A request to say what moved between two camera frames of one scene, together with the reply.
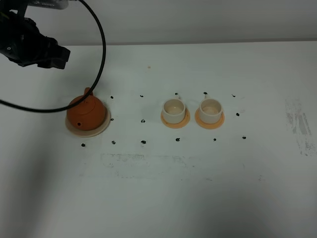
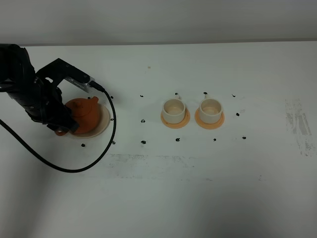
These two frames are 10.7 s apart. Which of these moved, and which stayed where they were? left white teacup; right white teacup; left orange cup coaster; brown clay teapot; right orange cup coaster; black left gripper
Moved: black left gripper; brown clay teapot
Stayed: right white teacup; left white teacup; left orange cup coaster; right orange cup coaster
